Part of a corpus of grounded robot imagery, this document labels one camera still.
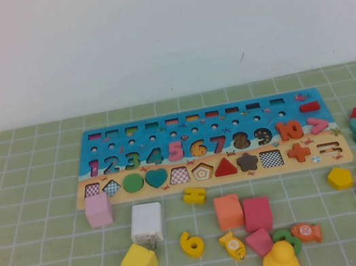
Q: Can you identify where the green circle piece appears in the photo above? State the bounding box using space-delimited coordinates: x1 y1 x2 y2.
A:
121 172 147 195

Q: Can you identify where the pink trapezoid block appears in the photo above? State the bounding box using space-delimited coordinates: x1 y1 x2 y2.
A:
243 225 277 262

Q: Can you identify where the pink number five piece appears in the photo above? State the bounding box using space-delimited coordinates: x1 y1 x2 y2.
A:
165 140 187 163

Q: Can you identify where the orange fish number ten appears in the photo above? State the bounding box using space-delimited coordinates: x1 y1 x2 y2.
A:
289 220 324 248

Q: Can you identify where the pink greater-than sign piece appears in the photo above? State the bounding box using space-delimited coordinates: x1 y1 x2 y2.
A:
306 115 331 136

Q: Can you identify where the yellow rubber duck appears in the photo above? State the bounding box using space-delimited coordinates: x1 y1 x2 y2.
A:
258 238 301 266

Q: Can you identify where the green number three piece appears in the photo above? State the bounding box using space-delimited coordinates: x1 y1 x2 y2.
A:
270 225 305 261

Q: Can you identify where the red minus sign piece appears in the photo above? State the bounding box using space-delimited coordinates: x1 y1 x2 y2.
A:
298 100 321 114

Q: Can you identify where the white wall charger plug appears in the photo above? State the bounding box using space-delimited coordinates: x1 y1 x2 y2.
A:
125 200 169 254

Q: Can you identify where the teal heart piece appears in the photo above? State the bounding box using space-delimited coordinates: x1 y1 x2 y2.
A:
143 167 170 191

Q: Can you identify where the rose red wooden block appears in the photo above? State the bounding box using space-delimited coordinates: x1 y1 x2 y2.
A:
240 194 275 234

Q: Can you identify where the orange plus sign piece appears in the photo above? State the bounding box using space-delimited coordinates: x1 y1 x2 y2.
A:
285 140 313 165

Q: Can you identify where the red triangle piece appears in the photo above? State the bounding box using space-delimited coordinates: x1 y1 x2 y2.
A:
212 155 239 178

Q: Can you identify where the brown star piece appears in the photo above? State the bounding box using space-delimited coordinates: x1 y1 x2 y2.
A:
235 150 261 173

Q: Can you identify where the yellow number six piece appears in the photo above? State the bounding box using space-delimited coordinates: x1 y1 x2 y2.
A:
177 227 207 261

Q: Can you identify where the yellow fish number nine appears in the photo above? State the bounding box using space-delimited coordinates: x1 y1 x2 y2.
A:
217 229 249 265

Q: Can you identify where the yellow pentagon piece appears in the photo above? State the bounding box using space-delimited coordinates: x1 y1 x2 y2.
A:
325 164 355 192

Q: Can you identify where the wooden number shape puzzle board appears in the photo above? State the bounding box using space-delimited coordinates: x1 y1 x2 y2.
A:
64 85 355 212

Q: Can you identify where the light pink wooden cube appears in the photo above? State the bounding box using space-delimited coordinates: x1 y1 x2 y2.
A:
82 191 115 229

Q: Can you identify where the orange number ten piece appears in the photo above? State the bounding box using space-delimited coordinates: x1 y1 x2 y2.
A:
274 117 305 143

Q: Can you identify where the yellow wooden cube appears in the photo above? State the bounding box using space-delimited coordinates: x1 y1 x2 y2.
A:
117 239 160 266

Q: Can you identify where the orange wooden block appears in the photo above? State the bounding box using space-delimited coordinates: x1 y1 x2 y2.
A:
212 193 246 233

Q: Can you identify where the yellow equals sign piece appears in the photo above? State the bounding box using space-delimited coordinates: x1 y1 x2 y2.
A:
181 185 209 208

